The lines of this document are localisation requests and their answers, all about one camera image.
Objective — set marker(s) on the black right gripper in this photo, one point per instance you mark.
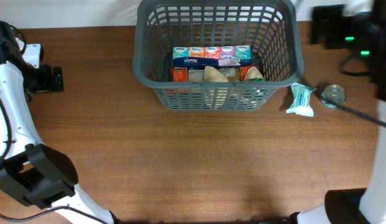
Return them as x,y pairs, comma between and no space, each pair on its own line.
328,28

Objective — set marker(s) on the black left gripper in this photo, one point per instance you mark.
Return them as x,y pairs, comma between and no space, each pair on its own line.
47,83

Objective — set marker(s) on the grey plastic laundry basket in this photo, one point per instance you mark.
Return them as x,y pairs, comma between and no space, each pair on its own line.
269,28

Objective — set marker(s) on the tissue multipack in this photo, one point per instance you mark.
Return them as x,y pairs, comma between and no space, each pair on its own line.
218,57

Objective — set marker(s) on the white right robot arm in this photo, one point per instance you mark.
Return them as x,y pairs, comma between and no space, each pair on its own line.
340,206

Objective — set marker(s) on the light green packet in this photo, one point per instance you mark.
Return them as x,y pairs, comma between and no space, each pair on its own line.
301,100

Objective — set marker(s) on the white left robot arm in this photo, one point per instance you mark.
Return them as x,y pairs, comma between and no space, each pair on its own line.
31,172

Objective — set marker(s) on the silver tin can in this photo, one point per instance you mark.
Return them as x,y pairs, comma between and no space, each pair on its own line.
333,96

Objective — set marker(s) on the beige paper bag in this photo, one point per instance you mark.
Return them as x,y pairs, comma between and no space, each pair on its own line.
217,98

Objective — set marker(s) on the orange pasta package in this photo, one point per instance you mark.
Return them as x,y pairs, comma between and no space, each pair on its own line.
183,74

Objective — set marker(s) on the green lidded glass jar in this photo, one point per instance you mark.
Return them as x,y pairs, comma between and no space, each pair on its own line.
253,93

